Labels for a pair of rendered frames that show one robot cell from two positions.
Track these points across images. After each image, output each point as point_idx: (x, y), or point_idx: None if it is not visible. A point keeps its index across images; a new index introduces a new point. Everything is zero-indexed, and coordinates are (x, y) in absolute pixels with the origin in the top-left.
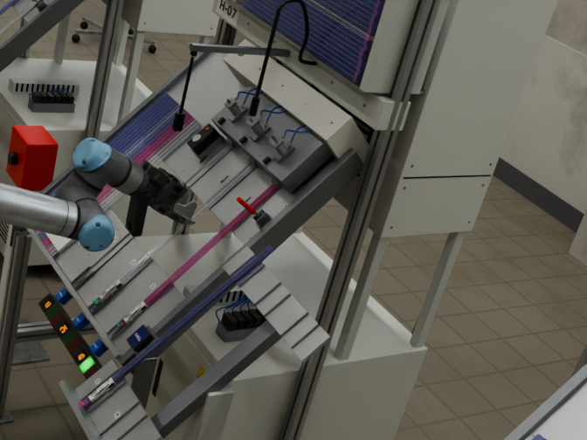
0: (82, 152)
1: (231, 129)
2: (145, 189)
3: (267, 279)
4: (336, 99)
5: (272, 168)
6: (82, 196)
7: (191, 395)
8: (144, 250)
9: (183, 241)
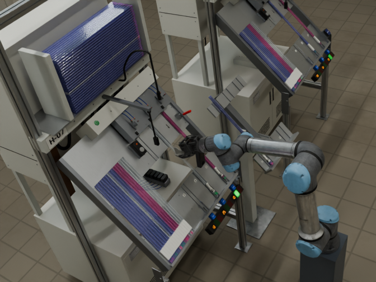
0: (226, 141)
1: (142, 127)
2: None
3: (220, 97)
4: (132, 74)
5: (165, 104)
6: (236, 146)
7: (252, 130)
8: (189, 175)
9: (97, 238)
